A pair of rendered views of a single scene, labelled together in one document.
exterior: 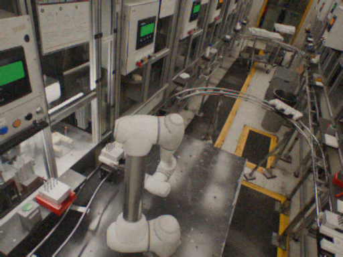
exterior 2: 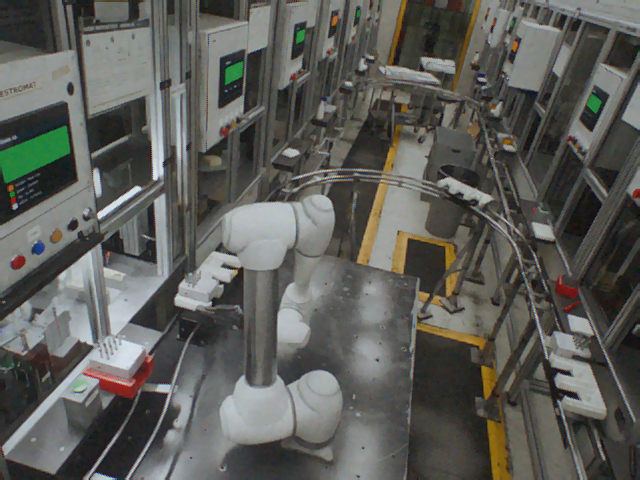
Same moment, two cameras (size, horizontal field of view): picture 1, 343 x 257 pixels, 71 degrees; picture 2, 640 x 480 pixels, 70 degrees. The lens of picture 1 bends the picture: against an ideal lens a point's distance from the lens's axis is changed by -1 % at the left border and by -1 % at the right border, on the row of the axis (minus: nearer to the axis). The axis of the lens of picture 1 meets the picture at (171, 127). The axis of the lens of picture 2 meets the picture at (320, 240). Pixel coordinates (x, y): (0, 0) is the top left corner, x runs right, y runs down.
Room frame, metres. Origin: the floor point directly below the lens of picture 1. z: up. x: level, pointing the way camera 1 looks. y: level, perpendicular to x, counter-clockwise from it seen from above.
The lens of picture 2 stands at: (-0.24, 0.16, 2.10)
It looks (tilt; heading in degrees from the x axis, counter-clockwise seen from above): 32 degrees down; 350
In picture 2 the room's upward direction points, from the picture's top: 10 degrees clockwise
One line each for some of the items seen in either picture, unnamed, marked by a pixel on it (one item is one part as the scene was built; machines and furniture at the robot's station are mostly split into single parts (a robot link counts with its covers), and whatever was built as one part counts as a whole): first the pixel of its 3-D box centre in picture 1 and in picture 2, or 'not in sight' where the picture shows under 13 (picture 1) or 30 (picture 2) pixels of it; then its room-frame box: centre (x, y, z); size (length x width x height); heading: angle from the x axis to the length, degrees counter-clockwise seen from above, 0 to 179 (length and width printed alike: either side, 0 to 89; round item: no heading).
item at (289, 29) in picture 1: (279, 42); (432, 89); (7.38, -2.53, 0.48); 0.84 x 0.58 x 0.97; 171
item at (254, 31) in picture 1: (259, 49); (402, 102); (6.28, -1.76, 0.48); 0.88 x 0.56 x 0.96; 91
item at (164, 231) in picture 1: (164, 233); (315, 402); (0.75, -0.08, 0.85); 0.18 x 0.16 x 0.22; 105
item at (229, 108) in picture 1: (238, 76); (373, 151); (5.44, -1.28, 0.01); 5.85 x 0.59 x 0.01; 163
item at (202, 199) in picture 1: (161, 193); (289, 348); (1.18, -0.02, 0.66); 1.50 x 1.06 x 0.04; 163
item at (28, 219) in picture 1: (28, 213); (80, 400); (0.64, 0.60, 0.97); 0.08 x 0.08 x 0.12; 73
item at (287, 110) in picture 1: (284, 110); (463, 195); (2.53, -1.24, 0.84); 0.37 x 0.14 x 0.10; 41
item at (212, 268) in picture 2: (121, 150); (210, 284); (1.35, 0.33, 0.84); 0.36 x 0.14 x 0.10; 163
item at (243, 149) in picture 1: (256, 147); (425, 265); (2.86, -1.28, 0.01); 1.00 x 0.55 x 0.01; 163
